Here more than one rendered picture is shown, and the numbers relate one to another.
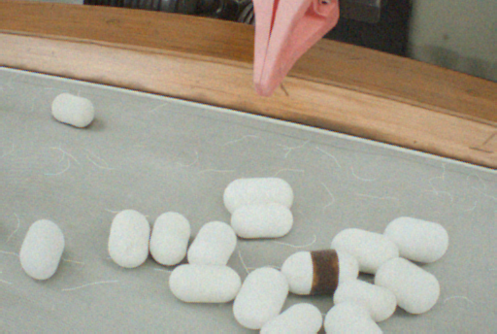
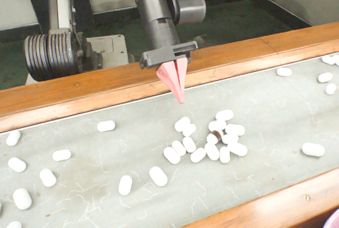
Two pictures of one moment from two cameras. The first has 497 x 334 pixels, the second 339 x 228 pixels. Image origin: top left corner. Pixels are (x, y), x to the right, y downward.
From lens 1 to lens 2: 30 cm
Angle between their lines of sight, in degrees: 32
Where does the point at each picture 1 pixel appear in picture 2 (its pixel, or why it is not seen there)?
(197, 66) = (125, 90)
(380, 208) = (204, 109)
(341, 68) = not seen: hidden behind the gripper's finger
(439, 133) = (199, 78)
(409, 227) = (223, 114)
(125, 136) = (127, 123)
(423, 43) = (97, 3)
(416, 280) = (239, 128)
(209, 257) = (194, 148)
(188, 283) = (198, 157)
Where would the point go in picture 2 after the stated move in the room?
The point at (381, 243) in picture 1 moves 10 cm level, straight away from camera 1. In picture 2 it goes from (222, 122) to (199, 91)
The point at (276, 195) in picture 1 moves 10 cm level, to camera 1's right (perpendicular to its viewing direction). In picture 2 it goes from (187, 122) to (224, 102)
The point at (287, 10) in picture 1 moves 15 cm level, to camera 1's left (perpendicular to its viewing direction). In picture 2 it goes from (182, 80) to (105, 116)
